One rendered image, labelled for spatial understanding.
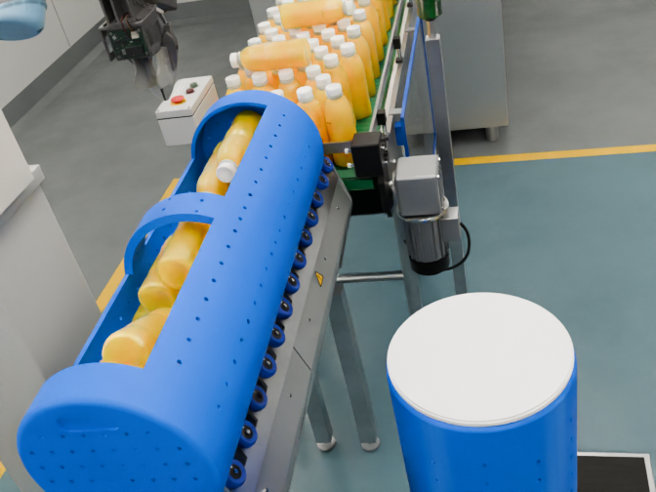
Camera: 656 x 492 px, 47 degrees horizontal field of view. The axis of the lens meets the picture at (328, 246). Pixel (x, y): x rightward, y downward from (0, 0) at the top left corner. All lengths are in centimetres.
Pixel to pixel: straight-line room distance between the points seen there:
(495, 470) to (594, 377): 144
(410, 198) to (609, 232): 134
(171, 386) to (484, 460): 45
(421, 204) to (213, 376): 105
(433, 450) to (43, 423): 54
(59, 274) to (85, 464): 99
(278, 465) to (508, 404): 42
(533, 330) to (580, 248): 188
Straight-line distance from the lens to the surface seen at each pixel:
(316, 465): 243
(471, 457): 114
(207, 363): 107
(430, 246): 207
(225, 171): 150
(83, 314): 212
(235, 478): 120
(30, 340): 194
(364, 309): 289
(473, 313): 125
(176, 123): 203
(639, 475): 216
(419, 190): 196
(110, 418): 102
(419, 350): 120
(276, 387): 136
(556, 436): 118
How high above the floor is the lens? 187
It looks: 35 degrees down
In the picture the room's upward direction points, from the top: 13 degrees counter-clockwise
